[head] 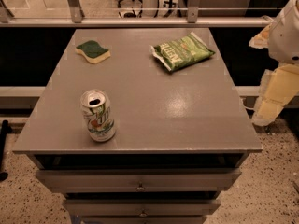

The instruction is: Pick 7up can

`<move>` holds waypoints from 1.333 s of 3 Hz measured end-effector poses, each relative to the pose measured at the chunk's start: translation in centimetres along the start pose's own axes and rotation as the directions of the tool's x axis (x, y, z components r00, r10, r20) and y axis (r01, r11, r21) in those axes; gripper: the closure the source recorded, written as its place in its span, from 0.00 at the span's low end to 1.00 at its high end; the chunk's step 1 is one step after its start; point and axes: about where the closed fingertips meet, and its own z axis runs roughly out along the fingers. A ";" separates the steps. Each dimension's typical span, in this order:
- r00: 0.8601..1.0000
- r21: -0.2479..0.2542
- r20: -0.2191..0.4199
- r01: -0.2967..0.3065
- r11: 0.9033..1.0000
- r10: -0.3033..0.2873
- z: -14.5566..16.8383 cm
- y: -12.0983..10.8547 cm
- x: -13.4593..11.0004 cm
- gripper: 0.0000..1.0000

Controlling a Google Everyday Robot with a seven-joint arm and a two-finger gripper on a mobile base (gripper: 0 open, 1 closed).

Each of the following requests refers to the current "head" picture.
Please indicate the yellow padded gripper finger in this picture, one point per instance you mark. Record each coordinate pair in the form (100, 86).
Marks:
(277, 88)
(260, 41)

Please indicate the grey metal railing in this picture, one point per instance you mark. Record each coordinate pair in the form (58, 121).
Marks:
(156, 13)

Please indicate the grey drawer cabinet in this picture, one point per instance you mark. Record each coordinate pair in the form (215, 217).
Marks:
(188, 120)

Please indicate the black stand at left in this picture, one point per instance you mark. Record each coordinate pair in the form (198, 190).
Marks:
(4, 131)

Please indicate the green yellow sponge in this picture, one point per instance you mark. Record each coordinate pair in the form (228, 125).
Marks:
(92, 52)

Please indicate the green chip bag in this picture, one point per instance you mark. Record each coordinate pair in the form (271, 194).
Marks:
(183, 52)

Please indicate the lower drawer with knob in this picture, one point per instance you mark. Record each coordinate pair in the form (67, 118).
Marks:
(141, 208)

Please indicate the upper drawer with knob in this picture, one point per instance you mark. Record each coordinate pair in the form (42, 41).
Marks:
(85, 181)

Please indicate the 7up soda can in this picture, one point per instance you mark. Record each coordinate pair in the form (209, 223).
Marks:
(96, 111)

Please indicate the drawer with knob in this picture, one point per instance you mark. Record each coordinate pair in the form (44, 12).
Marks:
(85, 181)
(141, 208)

